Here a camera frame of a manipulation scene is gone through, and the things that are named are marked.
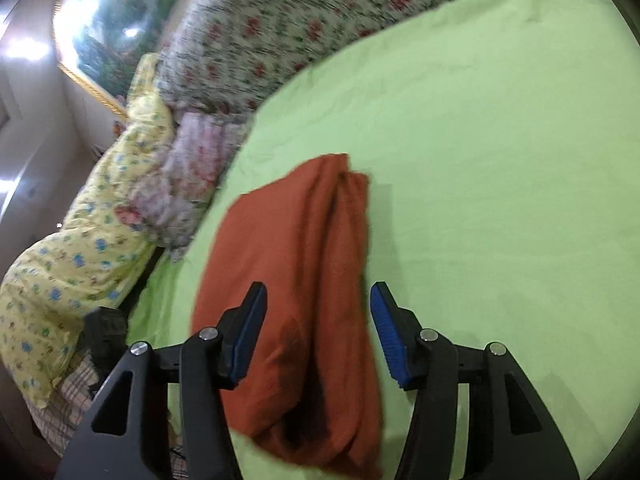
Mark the yellow floral quilt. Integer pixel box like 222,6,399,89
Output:
1,54,174,408

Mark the plaid checkered cloth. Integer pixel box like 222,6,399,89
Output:
31,349,189,480

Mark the red floral white quilt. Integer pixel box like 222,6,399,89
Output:
155,0,451,115

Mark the light green bed sheet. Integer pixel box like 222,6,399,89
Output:
129,0,639,477

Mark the pink purple floral cloth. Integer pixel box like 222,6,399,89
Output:
116,112,252,261

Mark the gold framed landscape painting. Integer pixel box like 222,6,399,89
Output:
53,0,179,117

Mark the orange knit sweater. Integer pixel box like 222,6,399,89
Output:
191,154,382,479

